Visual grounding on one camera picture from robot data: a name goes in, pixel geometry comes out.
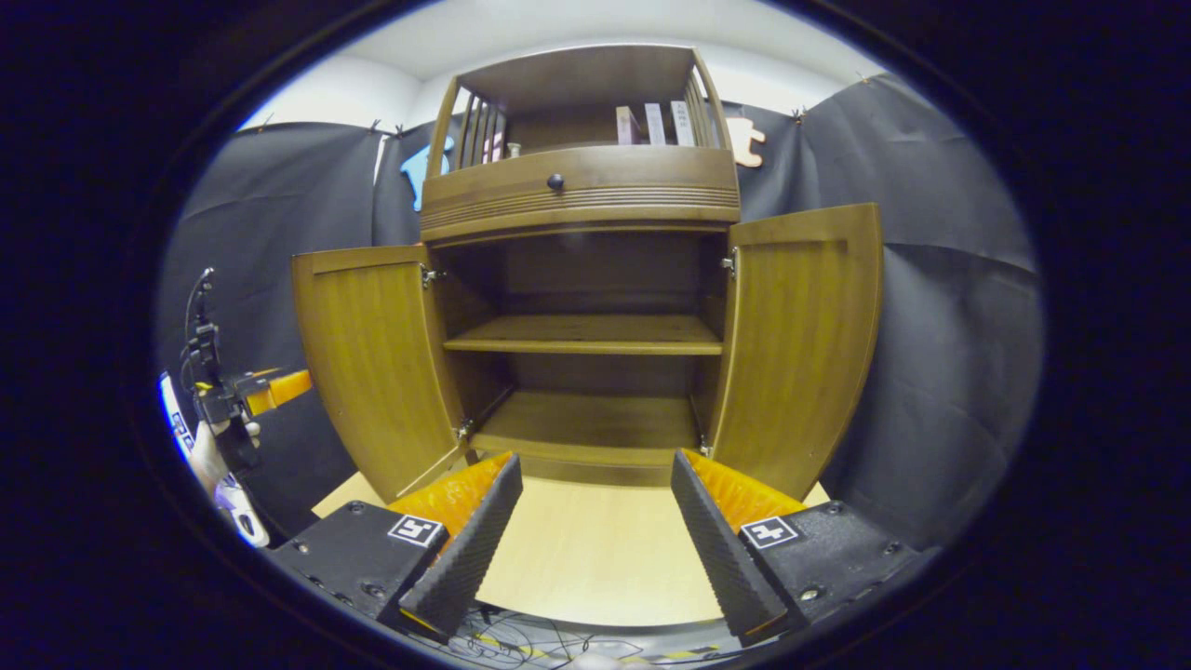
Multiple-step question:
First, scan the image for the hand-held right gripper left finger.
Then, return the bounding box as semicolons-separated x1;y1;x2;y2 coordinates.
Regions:
270;451;524;641

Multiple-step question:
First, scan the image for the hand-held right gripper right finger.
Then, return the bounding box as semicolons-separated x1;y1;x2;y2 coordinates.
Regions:
670;449;922;648

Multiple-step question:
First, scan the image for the wooden shoe cabinet door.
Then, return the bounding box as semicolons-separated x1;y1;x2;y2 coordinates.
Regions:
291;244;469;503
707;203;885;502

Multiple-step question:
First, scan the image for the wooden double-door shoe cabinet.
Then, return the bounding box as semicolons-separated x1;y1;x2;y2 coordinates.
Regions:
291;44;885;503

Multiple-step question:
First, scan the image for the wooden cabinet inner shelf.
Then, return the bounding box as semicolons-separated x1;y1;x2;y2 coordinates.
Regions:
443;314;725;356

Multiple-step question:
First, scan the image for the wooden cabinet drawer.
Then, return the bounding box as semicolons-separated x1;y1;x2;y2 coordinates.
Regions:
419;144;743;245

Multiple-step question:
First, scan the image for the black backdrop cloth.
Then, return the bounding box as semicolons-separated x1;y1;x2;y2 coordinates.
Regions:
154;73;1048;550

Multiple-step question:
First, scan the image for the tangle of thin cables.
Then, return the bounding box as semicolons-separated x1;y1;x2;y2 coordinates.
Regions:
409;605;652;667

